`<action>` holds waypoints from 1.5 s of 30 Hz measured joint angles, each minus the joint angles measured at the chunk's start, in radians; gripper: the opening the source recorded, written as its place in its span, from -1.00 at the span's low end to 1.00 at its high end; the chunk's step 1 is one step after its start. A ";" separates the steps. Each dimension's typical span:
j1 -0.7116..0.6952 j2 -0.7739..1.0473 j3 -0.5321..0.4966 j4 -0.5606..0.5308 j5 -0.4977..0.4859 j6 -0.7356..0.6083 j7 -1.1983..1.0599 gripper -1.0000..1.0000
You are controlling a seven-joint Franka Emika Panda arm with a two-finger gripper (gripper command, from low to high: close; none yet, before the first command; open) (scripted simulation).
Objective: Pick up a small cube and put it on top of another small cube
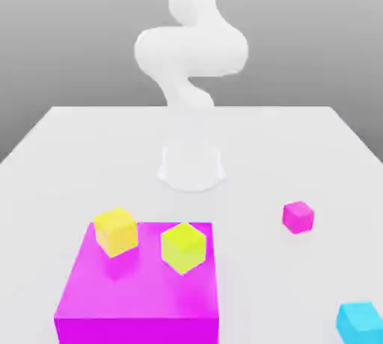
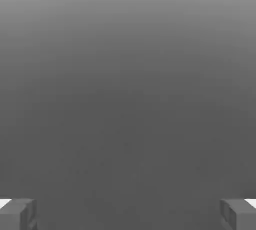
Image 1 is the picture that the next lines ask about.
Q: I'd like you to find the small lime yellow cube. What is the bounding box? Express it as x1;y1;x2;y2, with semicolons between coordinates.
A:
160;221;207;276

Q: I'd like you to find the large magenta box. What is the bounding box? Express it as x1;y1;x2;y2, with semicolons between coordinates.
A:
53;221;220;344

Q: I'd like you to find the small pink cube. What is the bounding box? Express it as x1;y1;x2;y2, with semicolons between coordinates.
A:
281;200;316;236

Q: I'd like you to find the small cyan cube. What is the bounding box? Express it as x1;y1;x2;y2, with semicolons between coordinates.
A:
335;301;383;344

